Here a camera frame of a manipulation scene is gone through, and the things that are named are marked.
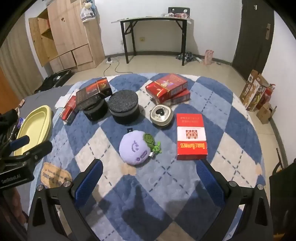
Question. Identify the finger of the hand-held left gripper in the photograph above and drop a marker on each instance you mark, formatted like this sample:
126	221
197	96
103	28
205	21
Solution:
39	150
20	142

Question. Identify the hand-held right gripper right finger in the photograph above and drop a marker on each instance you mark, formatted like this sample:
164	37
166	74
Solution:
210	183

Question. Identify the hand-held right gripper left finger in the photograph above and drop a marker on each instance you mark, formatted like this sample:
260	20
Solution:
90	183

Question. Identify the yellow plastic basin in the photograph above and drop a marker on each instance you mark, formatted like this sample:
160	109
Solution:
34	125

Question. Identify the small red dark-sided box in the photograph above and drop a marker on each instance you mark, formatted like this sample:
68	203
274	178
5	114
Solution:
69	111

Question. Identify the red and white carton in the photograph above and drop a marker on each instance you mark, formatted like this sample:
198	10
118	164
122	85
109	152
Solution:
192	136

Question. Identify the purple plush toy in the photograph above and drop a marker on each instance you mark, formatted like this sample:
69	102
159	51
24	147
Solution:
134	148

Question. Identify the black foam cylinder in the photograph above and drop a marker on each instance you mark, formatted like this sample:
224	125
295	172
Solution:
96	112
123	104

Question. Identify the round metal tin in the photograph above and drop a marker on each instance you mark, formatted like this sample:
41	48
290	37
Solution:
165	118

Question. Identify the dark metallic red carton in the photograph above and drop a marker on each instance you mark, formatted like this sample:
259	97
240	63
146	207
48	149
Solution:
92	92

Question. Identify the glossy red carton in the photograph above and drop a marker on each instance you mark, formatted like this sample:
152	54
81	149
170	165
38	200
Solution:
182	98
166	85

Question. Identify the person's left forearm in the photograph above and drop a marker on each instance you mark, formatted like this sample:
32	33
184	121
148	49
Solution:
12	206

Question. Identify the small copper box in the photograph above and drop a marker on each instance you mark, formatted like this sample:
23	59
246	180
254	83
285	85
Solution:
22	103

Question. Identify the blue checkered fleece blanket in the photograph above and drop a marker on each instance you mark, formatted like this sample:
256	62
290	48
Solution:
138	197

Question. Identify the white cloth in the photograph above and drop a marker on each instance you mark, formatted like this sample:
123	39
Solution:
60	102

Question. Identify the brown wooden panel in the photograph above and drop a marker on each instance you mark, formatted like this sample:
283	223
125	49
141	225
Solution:
7	90

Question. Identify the black suitcase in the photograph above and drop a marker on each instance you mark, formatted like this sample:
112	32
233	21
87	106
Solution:
55	78

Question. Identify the black chair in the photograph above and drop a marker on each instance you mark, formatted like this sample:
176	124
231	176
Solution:
283	190

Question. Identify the beige curtain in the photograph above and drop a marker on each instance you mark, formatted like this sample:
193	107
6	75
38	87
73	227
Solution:
18	58

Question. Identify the brown cardboard box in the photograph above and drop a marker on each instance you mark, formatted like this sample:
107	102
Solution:
264	113

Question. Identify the printed cardboard box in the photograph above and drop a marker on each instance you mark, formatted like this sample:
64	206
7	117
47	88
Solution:
251	92

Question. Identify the red fire extinguisher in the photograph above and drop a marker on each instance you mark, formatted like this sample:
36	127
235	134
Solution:
267	95

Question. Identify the wooden wardrobe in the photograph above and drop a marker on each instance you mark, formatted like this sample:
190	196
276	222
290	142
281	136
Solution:
69	34

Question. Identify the pink bag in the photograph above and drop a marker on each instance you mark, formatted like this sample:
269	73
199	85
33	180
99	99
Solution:
209	57

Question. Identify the pile of clothes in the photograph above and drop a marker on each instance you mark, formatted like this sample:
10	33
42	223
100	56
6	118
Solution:
187	56

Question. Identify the white plastic bag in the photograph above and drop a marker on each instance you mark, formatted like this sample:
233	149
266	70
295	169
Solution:
87	14

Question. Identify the dark door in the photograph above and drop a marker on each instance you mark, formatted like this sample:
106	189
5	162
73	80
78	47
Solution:
252	34

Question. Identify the small red white packet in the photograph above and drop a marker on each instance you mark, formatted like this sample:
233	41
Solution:
181	15

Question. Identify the black folding table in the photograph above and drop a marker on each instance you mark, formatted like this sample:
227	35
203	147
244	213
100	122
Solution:
150	19

